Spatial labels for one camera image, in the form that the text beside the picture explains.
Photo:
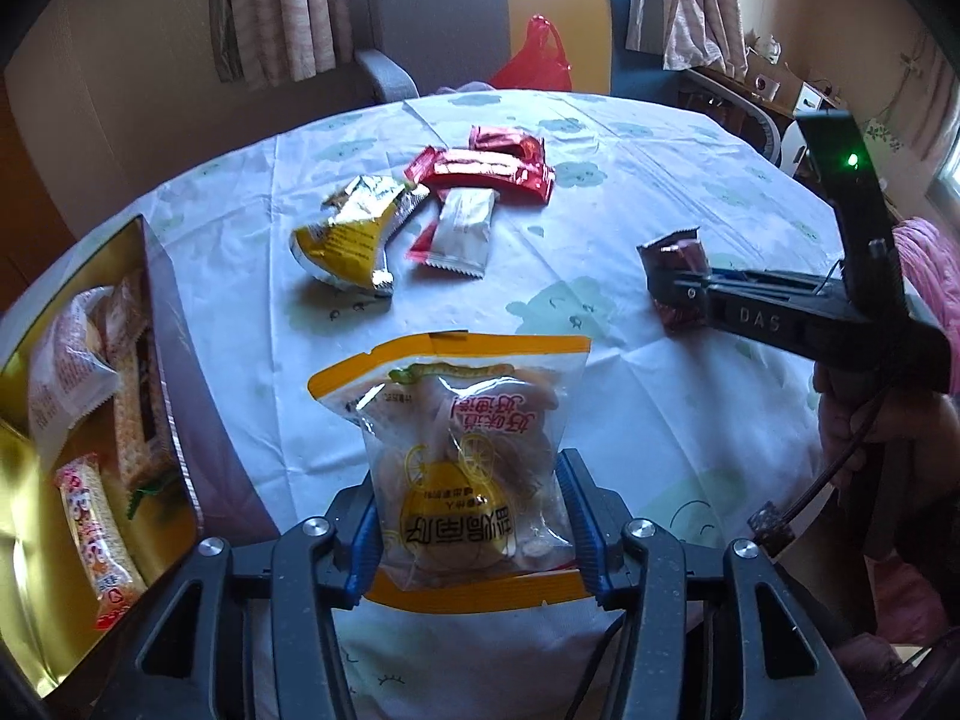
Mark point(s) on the dark red snack packet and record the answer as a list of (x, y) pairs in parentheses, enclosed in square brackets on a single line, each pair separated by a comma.
[(679, 255)]

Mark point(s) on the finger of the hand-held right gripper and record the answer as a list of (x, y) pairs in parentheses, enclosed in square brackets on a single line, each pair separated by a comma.
[(679, 294)]

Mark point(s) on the grey yellow blue armchair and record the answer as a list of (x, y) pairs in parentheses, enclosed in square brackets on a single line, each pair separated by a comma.
[(442, 7)]

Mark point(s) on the purple cloth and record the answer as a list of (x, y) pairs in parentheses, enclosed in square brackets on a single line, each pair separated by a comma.
[(459, 88)]

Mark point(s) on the clear bread packet red print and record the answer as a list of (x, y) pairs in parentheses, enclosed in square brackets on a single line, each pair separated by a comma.
[(64, 375)]

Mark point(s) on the pink clothing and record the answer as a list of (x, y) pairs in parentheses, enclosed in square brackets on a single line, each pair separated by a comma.
[(930, 262)]

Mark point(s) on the orange and white bar packet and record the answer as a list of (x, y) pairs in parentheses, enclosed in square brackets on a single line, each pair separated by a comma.
[(97, 540)]

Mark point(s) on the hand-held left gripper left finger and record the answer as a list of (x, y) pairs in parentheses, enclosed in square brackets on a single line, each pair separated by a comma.
[(367, 540)]

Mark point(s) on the wooden wardrobe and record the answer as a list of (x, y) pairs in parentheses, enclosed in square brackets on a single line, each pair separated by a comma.
[(30, 225)]

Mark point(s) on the yellow and silver snack packet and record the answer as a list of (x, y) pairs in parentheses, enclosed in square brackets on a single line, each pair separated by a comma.
[(345, 240)]

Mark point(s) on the white and red snack packet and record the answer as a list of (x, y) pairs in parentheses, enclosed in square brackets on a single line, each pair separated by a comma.
[(461, 229)]

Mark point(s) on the orange edged clear pastry packet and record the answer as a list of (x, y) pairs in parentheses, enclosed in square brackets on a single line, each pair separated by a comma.
[(457, 450)]

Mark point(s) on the patterned beige curtain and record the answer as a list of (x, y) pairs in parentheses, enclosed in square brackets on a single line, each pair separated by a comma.
[(285, 7), (694, 0)]

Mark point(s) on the cluttered wooden side desk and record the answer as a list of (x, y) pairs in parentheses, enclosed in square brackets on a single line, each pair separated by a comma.
[(780, 82)]

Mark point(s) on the red foil snack packet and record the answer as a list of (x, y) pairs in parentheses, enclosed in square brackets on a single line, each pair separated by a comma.
[(465, 165), (532, 184), (499, 139)]

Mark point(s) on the corn print cracker packet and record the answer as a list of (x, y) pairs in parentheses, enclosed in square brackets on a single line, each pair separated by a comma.
[(139, 405)]

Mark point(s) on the gold square tin box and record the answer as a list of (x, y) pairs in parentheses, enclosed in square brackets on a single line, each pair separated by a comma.
[(45, 600)]

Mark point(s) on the person's right hand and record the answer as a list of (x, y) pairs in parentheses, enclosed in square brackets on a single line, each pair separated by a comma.
[(922, 424)]

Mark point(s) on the red plastic bag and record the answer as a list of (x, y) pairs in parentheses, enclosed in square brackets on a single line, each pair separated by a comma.
[(532, 60)]

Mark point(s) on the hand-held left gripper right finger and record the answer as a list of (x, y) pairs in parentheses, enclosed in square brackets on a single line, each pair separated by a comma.
[(579, 525)]

